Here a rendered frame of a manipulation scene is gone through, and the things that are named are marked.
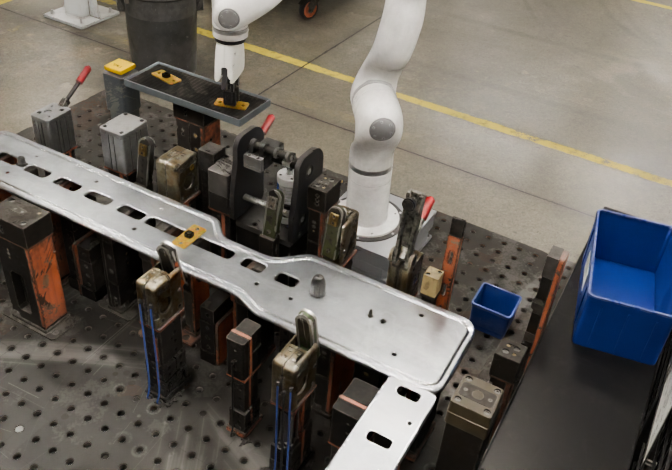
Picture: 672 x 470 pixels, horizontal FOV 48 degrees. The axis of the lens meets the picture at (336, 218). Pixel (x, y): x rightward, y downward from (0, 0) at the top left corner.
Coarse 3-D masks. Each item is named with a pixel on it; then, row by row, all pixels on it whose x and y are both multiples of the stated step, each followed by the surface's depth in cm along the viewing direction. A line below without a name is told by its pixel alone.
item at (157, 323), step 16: (160, 272) 154; (176, 272) 155; (144, 288) 151; (160, 288) 152; (176, 288) 157; (144, 304) 154; (160, 304) 154; (176, 304) 159; (144, 320) 157; (160, 320) 156; (176, 320) 162; (144, 336) 159; (160, 336) 159; (176, 336) 165; (160, 352) 162; (176, 352) 167; (160, 368) 164; (176, 368) 169; (160, 384) 168; (176, 384) 172; (160, 400) 170; (176, 400) 171
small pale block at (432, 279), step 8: (432, 272) 157; (440, 272) 157; (424, 280) 157; (432, 280) 156; (440, 280) 157; (424, 288) 158; (432, 288) 157; (440, 288) 160; (424, 296) 159; (432, 296) 158
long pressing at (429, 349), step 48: (0, 144) 197; (48, 192) 181; (96, 192) 183; (144, 192) 184; (144, 240) 169; (240, 288) 158; (288, 288) 159; (336, 288) 160; (384, 288) 161; (336, 336) 149; (384, 336) 150; (432, 336) 151; (432, 384) 141
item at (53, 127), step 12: (48, 108) 202; (60, 108) 202; (36, 120) 198; (48, 120) 197; (60, 120) 200; (72, 120) 205; (36, 132) 201; (48, 132) 199; (60, 132) 202; (72, 132) 206; (48, 144) 201; (60, 144) 204; (72, 144) 208; (72, 156) 210
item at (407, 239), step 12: (408, 192) 153; (420, 192) 154; (408, 204) 151; (420, 204) 153; (408, 216) 156; (420, 216) 155; (408, 228) 157; (408, 240) 158; (396, 252) 160; (408, 252) 158
